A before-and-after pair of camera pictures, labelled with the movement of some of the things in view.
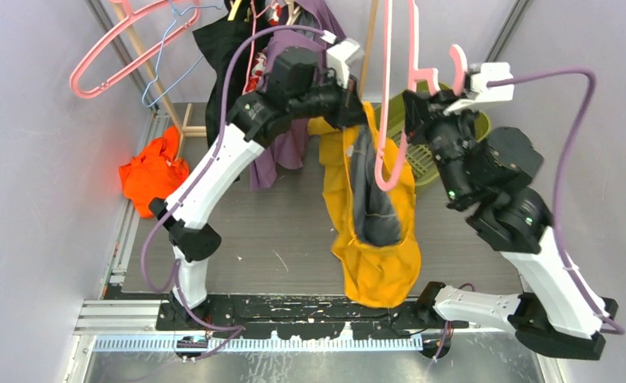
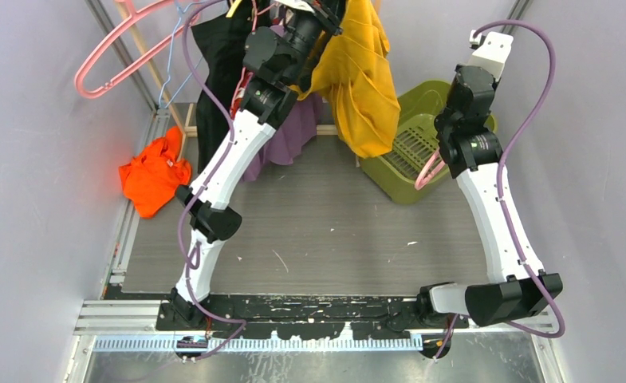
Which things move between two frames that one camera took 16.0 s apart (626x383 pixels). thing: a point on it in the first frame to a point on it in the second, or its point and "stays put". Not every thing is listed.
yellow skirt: x=375 y=239 to x=352 y=69
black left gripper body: x=329 y=100 to x=305 y=27
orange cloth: x=155 y=171 stays put
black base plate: x=295 y=315 stays put
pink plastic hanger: x=415 y=74 to x=430 y=170
